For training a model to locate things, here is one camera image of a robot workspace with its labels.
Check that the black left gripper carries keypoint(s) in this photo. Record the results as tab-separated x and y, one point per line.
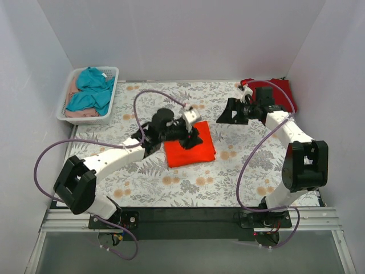
186	136

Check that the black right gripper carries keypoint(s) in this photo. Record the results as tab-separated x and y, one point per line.
238	111

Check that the orange t-shirt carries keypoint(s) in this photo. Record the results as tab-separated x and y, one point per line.
204	152

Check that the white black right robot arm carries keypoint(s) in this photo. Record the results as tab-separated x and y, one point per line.
305	166

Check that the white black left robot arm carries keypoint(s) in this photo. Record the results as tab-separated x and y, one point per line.
77	181

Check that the folded dark red t-shirt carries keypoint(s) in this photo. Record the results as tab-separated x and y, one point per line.
282	94

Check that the floral patterned table mat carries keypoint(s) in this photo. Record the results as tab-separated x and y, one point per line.
246	167

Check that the white plastic laundry basket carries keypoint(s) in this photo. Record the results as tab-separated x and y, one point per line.
110	71

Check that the teal t-shirt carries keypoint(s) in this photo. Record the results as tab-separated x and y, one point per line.
95	91

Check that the pink t-shirt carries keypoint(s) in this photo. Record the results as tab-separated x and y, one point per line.
86	113

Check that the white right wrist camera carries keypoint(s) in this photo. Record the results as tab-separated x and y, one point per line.
246	90

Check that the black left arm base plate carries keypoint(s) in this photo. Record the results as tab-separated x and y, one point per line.
128	220

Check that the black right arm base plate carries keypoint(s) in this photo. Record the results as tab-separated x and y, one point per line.
268	220

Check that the aluminium rail frame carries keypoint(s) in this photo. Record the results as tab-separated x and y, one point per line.
194	240

